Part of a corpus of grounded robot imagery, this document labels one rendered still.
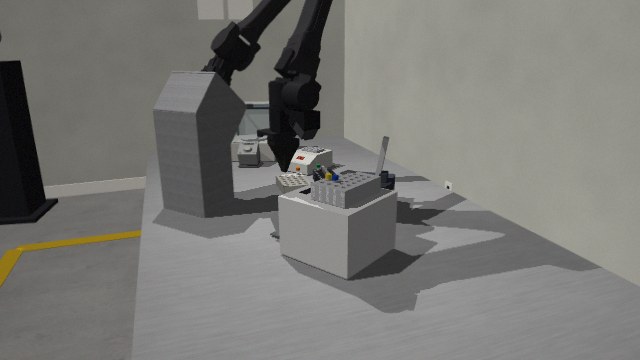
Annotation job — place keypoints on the white tube rack with round holes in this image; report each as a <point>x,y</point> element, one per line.
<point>290,182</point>

